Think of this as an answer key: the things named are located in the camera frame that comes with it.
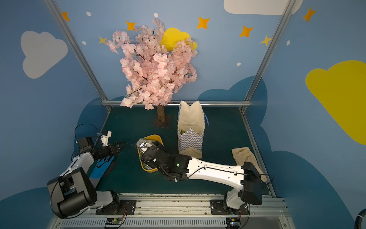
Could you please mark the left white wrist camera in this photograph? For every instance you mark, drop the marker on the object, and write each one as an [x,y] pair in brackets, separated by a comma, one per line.
[105,138]

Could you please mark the pink cherry blossom tree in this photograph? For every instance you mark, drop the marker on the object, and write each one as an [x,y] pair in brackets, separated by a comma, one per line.
[155,73]

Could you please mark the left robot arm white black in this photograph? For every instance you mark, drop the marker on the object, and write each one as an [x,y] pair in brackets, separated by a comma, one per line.
[74,191]

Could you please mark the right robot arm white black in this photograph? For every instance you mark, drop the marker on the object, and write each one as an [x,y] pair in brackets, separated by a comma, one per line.
[245,179]

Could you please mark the blue checkered pretzel paper bag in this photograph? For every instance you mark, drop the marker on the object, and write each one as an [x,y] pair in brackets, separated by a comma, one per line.
[191,129]

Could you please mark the green condiment packet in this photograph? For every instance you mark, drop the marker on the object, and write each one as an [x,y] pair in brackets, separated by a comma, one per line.
[143,144]

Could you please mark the left circuit board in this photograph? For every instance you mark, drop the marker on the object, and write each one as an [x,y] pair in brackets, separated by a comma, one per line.
[113,222]

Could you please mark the right circuit board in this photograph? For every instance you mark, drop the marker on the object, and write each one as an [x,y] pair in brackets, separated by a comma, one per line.
[233,223]

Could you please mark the circuit board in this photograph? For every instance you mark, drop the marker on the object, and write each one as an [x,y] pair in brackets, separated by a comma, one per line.
[233,223]
[113,222]

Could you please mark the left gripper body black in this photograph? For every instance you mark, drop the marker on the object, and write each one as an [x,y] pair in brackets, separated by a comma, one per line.
[111,148]

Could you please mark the yellow plastic tray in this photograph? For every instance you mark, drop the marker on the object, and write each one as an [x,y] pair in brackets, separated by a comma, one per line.
[147,158]

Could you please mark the beige glove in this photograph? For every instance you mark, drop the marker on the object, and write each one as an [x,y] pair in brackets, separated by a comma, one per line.
[242,155]

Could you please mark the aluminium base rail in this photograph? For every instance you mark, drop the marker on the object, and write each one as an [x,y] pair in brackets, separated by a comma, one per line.
[182,211]

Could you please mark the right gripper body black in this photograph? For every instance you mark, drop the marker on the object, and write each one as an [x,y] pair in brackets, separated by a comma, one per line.
[148,154]

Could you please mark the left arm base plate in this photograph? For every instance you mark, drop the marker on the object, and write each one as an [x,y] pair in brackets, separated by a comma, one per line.
[118,208]

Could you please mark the blue black work glove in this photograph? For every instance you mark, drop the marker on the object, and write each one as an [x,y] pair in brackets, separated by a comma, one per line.
[103,167]

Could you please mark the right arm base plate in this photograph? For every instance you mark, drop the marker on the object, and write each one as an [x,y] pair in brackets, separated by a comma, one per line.
[219,207]

